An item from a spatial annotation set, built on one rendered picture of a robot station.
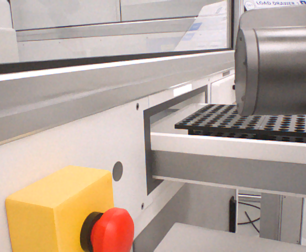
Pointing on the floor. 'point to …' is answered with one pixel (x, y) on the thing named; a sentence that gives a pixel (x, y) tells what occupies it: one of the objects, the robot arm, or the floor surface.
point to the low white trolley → (221, 241)
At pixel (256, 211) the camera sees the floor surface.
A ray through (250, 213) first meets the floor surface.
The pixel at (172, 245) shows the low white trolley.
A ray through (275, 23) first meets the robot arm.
